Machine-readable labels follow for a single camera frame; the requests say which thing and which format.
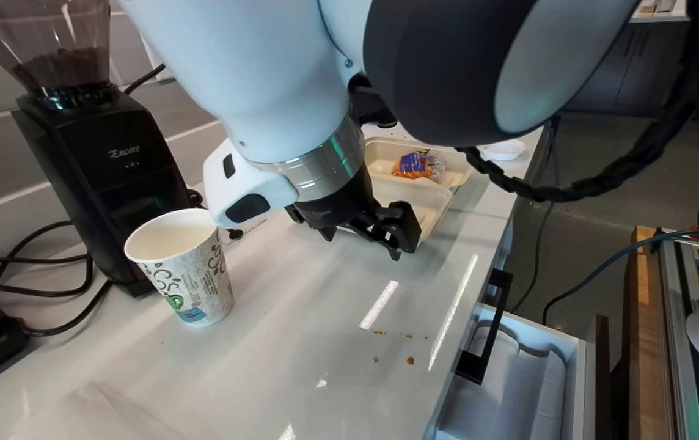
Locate wooden board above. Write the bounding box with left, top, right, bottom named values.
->
left=624, top=224, right=678, bottom=440

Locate dark teal thin cable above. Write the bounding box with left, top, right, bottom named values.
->
left=512, top=120, right=566, bottom=313

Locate aluminum rail frame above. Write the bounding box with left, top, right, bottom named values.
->
left=659, top=235, right=699, bottom=440

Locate black looped cable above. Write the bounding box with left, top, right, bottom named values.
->
left=0, top=217, right=116, bottom=338

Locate dark cabinet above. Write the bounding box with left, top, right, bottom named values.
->
left=567, top=15, right=699, bottom=124

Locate black metal bracket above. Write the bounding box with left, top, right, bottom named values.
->
left=455, top=267, right=516, bottom=387

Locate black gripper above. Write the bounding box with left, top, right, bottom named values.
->
left=286, top=159, right=426, bottom=264

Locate white plastic bin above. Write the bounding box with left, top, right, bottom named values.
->
left=430, top=302, right=602, bottom=440

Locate baby carrot bag purple label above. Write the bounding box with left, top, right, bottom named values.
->
left=390, top=147, right=444, bottom=180

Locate black braided robot cable bundle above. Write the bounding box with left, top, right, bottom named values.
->
left=455, top=0, right=699, bottom=205

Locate black grinder power cord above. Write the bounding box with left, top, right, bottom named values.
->
left=122, top=62, right=170, bottom=96

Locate black coffee grinder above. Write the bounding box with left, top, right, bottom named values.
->
left=0, top=0, right=198, bottom=299

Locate patterned paper cup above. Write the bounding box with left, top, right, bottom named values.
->
left=122, top=205, right=235, bottom=328

